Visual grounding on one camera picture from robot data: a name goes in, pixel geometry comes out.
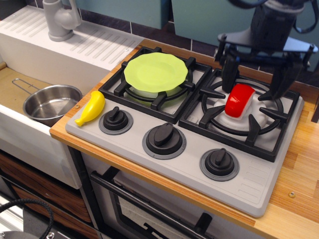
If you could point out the black gripper with plate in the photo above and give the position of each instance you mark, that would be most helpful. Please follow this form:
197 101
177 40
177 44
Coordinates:
267 41

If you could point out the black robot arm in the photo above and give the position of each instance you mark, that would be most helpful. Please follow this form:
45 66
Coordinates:
279 3

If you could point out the red white salmon sushi toy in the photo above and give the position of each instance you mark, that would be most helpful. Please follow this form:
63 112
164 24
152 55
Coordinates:
239 100

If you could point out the grey toy stove top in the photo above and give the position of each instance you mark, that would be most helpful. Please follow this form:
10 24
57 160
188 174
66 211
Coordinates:
249 191

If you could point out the black right burner grate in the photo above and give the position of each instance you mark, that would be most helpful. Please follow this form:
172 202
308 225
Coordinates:
261 131

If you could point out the green plastic plate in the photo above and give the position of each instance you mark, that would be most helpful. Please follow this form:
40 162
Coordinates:
155 72

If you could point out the black right stove knob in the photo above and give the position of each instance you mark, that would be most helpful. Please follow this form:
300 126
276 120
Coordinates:
219 165

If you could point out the black stove knob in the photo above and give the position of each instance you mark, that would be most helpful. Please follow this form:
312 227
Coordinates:
219 165
115 121
164 142

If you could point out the black middle stove knob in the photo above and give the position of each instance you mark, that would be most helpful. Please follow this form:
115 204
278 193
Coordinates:
164 142

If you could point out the black left stove knob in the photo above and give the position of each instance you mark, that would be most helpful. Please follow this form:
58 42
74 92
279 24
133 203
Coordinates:
115 121

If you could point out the yellow toy banana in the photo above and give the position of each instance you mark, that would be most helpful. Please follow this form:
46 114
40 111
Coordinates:
93 108

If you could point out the grey toy faucet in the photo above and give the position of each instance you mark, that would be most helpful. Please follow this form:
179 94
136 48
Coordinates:
60 21

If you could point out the stainless steel pot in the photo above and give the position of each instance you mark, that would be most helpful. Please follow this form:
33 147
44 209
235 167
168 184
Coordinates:
50 104

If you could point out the white toy sink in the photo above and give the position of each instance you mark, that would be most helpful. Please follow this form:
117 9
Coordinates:
81 61

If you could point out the black oven door handle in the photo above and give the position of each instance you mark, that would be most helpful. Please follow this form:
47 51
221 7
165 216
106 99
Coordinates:
143 217

